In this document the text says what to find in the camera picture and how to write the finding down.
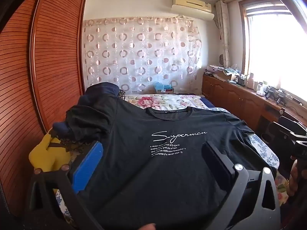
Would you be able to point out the circle-patterned sheer curtain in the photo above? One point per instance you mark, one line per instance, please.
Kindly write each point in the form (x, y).
(144, 52)

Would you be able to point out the long wooden cabinet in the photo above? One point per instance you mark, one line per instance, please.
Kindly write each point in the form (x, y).
(230, 95)

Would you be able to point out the person's right hand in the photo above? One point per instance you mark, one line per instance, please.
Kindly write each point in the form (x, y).
(296, 181)

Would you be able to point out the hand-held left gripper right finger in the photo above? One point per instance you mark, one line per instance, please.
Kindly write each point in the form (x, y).
(215, 160)

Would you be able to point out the yellow floral bed cover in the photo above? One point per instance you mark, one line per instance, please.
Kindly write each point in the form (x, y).
(281, 186)

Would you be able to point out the navy blue mattress cover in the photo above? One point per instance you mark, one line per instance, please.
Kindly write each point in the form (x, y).
(208, 103)

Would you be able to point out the blue floral bed sheet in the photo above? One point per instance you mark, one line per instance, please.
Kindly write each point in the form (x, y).
(263, 151)

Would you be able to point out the dark gold-patterned cloth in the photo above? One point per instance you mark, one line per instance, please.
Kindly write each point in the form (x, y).
(121, 95)

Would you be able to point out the black printed t-shirt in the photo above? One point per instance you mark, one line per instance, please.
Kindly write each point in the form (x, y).
(156, 172)

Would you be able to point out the wall air conditioner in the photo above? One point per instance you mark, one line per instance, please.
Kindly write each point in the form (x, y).
(191, 4)

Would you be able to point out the white patterned window curtain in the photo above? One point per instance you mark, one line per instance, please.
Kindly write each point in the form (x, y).
(224, 28)

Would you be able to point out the white jug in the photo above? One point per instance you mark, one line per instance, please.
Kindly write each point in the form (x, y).
(250, 80)

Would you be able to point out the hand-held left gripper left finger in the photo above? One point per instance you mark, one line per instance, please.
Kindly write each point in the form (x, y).
(87, 167)

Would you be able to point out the pink floral blanket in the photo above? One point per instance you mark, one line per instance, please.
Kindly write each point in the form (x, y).
(148, 101)

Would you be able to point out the small round desk fan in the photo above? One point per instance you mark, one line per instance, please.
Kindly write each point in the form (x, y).
(221, 60)

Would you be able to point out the small cardboard box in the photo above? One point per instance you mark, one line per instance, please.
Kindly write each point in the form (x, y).
(168, 91)

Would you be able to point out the pile of papers and boxes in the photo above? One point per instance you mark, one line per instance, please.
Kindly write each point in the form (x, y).
(220, 70)

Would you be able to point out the person's left hand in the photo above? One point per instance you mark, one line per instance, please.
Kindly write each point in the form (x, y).
(145, 227)

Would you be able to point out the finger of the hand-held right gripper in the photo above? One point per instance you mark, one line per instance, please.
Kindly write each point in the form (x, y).
(285, 130)

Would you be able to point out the wooden framed window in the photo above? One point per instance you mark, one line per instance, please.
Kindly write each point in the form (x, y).
(275, 52)

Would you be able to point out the blue cloth on box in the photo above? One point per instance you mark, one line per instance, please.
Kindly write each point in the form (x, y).
(162, 86)

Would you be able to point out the yellow plush toy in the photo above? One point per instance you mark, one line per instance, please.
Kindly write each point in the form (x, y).
(45, 153)

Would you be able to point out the navy blue folded cloth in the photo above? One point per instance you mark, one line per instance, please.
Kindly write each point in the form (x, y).
(100, 89)

